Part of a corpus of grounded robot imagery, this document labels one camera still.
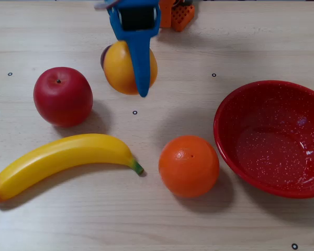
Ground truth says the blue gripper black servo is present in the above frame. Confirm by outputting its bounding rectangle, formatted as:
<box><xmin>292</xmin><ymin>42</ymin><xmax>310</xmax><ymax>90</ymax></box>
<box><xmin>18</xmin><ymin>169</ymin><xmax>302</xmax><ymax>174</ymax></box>
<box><xmin>106</xmin><ymin>0</ymin><xmax>162</xmax><ymax>98</ymax></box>

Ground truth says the yellow orange toy peach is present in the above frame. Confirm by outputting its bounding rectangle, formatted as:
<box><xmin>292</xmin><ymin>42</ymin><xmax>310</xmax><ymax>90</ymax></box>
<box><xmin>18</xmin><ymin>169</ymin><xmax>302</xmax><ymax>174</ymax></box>
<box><xmin>102</xmin><ymin>40</ymin><xmax>159</xmax><ymax>96</ymax></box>

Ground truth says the red speckled bowl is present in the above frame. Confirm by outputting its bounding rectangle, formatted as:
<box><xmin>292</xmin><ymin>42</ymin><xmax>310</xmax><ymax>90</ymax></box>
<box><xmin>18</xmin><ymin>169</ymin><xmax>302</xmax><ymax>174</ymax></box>
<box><xmin>213</xmin><ymin>79</ymin><xmax>314</xmax><ymax>199</ymax></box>

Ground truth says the dark purple toy plum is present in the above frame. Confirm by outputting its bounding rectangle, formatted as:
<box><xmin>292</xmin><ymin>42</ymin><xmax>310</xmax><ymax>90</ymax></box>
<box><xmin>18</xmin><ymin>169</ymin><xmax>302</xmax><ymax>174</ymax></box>
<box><xmin>100</xmin><ymin>44</ymin><xmax>113</xmax><ymax>70</ymax></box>

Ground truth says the red toy apple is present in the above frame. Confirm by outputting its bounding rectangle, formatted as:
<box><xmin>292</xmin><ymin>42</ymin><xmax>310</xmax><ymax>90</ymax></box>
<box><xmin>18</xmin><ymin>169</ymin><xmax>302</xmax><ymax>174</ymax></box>
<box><xmin>33</xmin><ymin>66</ymin><xmax>94</xmax><ymax>128</ymax></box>

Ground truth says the toy orange fruit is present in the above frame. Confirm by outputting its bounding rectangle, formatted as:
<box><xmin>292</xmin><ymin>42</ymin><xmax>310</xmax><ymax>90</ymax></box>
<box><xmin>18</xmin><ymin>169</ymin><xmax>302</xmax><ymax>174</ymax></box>
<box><xmin>158</xmin><ymin>134</ymin><xmax>220</xmax><ymax>199</ymax></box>

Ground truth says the yellow toy banana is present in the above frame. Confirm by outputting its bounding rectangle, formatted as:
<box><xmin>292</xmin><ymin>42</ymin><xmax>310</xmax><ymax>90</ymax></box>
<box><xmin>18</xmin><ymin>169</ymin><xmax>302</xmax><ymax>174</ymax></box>
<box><xmin>0</xmin><ymin>133</ymin><xmax>144</xmax><ymax>204</ymax></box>

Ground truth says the white red servo cable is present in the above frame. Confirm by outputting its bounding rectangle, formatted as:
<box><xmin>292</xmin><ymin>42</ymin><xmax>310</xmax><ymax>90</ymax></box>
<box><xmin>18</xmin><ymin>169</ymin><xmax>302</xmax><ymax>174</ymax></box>
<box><xmin>94</xmin><ymin>0</ymin><xmax>121</xmax><ymax>10</ymax></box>

